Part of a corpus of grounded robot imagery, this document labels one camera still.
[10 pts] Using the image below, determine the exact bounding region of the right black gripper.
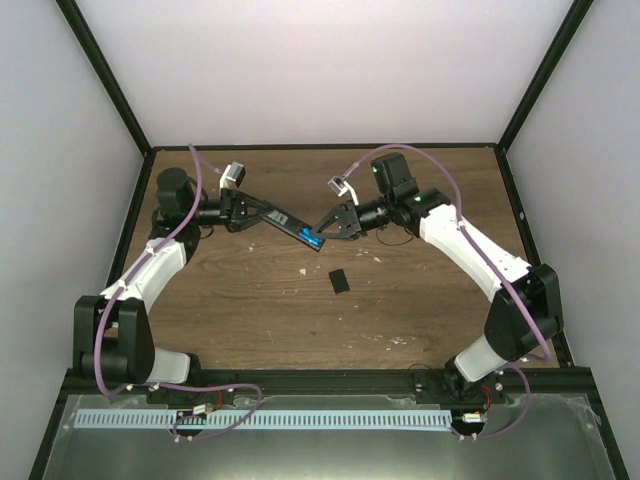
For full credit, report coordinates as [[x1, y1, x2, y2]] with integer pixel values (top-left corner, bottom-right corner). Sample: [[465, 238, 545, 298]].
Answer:
[[312, 194, 394, 242]]

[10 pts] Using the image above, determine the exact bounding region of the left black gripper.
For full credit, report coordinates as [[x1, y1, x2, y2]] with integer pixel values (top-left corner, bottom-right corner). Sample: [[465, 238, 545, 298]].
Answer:
[[186, 189, 275, 233]]

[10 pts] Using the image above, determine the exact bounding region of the blue battery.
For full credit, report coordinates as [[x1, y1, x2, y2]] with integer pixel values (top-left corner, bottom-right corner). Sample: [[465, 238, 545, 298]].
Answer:
[[306, 237, 324, 248], [299, 228, 314, 241]]

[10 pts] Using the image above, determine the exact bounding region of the black remote control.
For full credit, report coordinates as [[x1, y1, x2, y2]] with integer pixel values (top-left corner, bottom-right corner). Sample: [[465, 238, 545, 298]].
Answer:
[[262, 208, 324, 252]]

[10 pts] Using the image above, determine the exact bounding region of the black battery cover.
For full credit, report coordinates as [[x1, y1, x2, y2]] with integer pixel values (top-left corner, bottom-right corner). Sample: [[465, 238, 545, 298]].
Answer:
[[328, 269, 350, 295]]

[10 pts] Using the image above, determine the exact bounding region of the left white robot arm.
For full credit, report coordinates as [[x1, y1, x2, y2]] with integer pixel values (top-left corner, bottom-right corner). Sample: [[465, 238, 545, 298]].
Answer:
[[73, 162, 269, 404]]

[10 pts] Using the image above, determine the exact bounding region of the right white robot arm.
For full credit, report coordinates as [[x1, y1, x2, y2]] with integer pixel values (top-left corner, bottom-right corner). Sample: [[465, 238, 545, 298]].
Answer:
[[311, 151, 564, 403]]

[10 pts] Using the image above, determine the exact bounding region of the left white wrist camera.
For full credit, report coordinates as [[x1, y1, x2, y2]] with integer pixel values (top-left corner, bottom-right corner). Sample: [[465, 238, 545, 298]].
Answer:
[[219, 162, 246, 189]]

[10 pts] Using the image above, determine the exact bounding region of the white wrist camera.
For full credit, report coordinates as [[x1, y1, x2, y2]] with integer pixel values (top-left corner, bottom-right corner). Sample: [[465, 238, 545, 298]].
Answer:
[[219, 162, 246, 189], [327, 175, 359, 205]]

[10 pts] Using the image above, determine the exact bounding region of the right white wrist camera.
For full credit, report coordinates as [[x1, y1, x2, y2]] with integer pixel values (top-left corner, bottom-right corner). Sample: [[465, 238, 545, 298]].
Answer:
[[327, 175, 359, 205]]

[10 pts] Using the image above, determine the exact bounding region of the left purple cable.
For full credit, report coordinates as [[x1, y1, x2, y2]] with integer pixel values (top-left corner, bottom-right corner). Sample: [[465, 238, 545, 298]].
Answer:
[[94, 143, 263, 443]]

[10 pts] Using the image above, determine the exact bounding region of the purple cable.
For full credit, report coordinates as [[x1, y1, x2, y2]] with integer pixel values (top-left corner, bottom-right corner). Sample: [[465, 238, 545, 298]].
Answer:
[[94, 143, 263, 443], [344, 143, 553, 442]]

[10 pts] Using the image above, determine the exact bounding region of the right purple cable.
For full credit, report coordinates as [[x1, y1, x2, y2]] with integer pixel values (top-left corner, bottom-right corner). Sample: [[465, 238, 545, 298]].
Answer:
[[344, 143, 553, 442]]

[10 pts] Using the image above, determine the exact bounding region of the left black frame post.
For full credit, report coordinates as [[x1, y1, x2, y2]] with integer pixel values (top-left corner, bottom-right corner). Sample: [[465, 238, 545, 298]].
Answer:
[[55, 0, 152, 157]]

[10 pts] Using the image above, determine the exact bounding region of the black frame post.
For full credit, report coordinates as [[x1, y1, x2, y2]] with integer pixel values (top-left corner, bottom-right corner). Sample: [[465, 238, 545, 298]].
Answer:
[[55, 0, 152, 157], [498, 0, 594, 152]]

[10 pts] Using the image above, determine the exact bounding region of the black aluminium front rail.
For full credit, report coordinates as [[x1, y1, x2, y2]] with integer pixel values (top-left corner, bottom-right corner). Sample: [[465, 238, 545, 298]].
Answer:
[[189, 367, 596, 405]]

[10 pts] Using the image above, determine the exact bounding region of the light blue slotted cable duct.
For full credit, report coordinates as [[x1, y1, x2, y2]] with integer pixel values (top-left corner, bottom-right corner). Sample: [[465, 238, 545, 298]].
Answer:
[[73, 409, 452, 432]]

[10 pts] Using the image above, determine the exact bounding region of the right black frame post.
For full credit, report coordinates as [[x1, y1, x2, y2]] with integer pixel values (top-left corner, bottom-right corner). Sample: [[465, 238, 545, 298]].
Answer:
[[498, 0, 594, 152]]

